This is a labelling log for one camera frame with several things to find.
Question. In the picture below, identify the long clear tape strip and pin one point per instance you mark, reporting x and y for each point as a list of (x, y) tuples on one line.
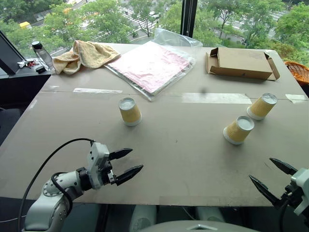
[(96, 91)]

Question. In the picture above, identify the orange wicker basket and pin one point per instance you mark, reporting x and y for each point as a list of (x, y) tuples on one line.
[(299, 71)]

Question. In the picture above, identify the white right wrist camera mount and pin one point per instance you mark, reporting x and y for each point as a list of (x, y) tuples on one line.
[(301, 183)]

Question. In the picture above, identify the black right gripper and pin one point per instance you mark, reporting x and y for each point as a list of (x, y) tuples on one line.
[(293, 193)]

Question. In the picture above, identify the clear bottle with black cap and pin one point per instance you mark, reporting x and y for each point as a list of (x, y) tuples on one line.
[(43, 55)]

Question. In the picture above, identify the crumpled white tissue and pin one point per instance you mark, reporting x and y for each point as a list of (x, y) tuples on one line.
[(21, 64)]

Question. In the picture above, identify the red key bundle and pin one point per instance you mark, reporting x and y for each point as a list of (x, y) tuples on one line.
[(31, 64)]

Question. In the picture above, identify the white rounded shape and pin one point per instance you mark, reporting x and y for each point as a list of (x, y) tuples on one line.
[(142, 217), (208, 213)]

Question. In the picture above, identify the black side ledge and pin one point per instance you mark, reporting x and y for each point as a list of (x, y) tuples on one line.
[(21, 84)]

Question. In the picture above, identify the flat brown cardboard box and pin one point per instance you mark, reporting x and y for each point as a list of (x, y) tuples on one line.
[(241, 62)]

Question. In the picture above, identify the clear bag with pink sheets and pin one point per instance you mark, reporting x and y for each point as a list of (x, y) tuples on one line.
[(149, 65)]

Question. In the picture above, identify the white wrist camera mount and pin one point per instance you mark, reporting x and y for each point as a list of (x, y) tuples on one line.
[(301, 183), (96, 154)]

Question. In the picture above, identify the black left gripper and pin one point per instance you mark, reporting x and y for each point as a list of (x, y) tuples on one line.
[(107, 174)]

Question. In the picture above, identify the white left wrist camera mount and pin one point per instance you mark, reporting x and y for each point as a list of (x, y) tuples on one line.
[(96, 154)]

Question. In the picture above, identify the cream yellow towel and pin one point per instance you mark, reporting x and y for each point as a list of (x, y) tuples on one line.
[(91, 54)]

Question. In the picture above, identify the wide clear tape strip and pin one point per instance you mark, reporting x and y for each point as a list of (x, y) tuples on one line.
[(217, 98)]

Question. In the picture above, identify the yellow ribbed paper cup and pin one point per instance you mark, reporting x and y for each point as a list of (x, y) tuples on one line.
[(130, 113), (262, 106), (237, 131)]

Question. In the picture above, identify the black window frame post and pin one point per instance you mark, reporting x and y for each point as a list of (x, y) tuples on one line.
[(189, 17)]

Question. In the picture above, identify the black slanted panel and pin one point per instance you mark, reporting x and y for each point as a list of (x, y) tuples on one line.
[(9, 58)]

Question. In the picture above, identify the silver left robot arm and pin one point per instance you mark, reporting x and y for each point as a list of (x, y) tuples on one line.
[(48, 205)]

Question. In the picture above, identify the grey robot torso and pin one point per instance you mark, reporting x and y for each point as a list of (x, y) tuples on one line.
[(198, 227)]

